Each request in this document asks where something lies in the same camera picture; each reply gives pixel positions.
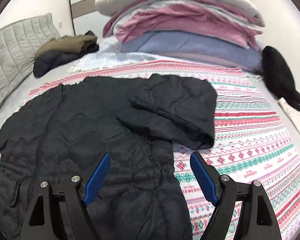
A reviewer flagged black quilted coat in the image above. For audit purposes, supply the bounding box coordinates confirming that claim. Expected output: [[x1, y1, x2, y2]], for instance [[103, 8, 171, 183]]
[[0, 74, 217, 239]]

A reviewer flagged patterned pink green blanket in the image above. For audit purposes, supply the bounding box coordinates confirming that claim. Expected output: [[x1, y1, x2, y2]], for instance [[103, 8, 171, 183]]
[[41, 60, 300, 239]]

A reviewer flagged black plush toy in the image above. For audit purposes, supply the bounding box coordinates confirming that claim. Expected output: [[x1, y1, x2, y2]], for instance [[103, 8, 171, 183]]
[[262, 46, 300, 112]]

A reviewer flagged black puffer folded jacket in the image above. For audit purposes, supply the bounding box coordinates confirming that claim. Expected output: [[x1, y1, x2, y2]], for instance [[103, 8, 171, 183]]
[[33, 31, 99, 78]]

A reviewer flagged light blue fringed blanket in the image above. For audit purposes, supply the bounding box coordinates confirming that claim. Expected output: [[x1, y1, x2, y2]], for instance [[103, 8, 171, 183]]
[[68, 36, 166, 74]]

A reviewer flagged grey quilted headboard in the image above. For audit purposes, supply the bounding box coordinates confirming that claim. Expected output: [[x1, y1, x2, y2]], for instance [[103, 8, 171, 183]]
[[0, 12, 60, 109]]

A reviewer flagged blue folded blanket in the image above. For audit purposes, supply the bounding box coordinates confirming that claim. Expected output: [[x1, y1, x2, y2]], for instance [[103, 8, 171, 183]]
[[120, 31, 262, 74]]

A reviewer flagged pink folded blanket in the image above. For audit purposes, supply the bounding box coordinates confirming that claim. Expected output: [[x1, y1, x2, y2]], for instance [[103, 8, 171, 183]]
[[102, 0, 262, 50]]

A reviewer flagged white wardrobe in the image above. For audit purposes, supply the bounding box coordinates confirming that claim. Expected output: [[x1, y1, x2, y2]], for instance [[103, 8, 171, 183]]
[[70, 0, 109, 38]]

